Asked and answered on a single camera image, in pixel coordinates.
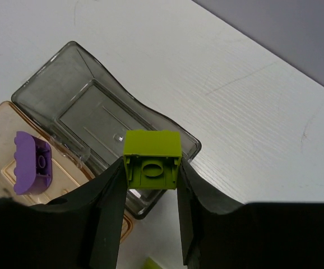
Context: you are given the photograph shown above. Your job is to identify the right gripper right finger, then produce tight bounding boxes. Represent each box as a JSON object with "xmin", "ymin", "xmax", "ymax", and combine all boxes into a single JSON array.
[{"xmin": 177, "ymin": 160, "xmax": 324, "ymax": 268}]

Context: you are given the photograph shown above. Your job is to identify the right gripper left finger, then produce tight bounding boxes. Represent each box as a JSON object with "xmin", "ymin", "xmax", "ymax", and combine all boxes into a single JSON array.
[{"xmin": 0, "ymin": 159, "xmax": 127, "ymax": 268}]

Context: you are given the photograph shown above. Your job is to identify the purple lego brick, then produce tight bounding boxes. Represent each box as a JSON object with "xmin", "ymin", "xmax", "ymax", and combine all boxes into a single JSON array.
[{"xmin": 13, "ymin": 131, "xmax": 53, "ymax": 195}]

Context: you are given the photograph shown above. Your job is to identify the green lego brick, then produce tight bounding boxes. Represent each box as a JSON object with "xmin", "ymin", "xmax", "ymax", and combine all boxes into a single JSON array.
[
  {"xmin": 123, "ymin": 130, "xmax": 182, "ymax": 190},
  {"xmin": 141, "ymin": 257, "xmax": 163, "ymax": 269}
]

